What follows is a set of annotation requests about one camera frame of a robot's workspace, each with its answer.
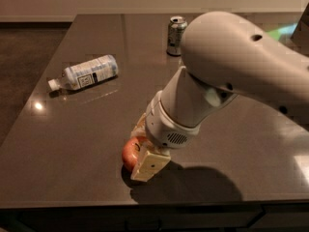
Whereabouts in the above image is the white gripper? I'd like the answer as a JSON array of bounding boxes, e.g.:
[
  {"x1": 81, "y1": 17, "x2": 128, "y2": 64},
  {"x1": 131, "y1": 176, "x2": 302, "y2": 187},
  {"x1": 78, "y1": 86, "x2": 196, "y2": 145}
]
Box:
[{"x1": 130, "y1": 91, "x2": 200, "y2": 182}]

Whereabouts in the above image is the red apple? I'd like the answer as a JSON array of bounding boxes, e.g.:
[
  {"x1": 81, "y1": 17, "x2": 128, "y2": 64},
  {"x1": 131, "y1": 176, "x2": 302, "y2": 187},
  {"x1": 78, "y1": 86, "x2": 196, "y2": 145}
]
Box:
[{"x1": 122, "y1": 136, "x2": 147, "y2": 172}]

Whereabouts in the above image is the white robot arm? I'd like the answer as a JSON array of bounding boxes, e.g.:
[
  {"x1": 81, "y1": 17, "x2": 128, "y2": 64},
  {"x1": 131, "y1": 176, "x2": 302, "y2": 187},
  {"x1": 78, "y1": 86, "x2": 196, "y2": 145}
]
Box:
[{"x1": 130, "y1": 12, "x2": 309, "y2": 182}]

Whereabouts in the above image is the silver 7up can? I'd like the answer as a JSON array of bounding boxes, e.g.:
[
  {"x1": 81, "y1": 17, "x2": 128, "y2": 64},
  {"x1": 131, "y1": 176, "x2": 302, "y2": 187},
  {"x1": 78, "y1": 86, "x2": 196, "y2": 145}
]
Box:
[{"x1": 166, "y1": 15, "x2": 187, "y2": 56}]

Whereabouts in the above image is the clear plastic water bottle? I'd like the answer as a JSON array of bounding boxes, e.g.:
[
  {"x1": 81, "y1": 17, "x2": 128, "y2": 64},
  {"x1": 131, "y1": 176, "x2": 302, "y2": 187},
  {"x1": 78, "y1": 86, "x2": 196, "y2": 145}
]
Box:
[{"x1": 48, "y1": 55, "x2": 119, "y2": 91}]

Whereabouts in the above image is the green snack bag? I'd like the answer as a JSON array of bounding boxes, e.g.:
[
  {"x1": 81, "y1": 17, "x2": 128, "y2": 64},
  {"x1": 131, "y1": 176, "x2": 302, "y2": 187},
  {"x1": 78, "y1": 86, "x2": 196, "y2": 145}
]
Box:
[{"x1": 267, "y1": 23, "x2": 297, "y2": 43}]

